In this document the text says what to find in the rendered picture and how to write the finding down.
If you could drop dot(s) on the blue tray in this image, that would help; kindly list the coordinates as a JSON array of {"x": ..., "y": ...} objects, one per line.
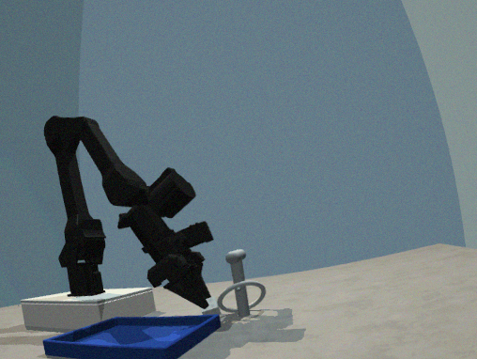
[{"x": 134, "y": 338}]

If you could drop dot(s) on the grey metal t-shaped stake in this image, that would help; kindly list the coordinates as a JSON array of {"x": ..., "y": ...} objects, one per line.
[{"x": 235, "y": 259}]

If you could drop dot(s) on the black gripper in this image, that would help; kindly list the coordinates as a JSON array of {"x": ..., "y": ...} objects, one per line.
[{"x": 184, "y": 272}]

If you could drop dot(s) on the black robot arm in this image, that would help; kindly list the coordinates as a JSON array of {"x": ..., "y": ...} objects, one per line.
[{"x": 84, "y": 236}]

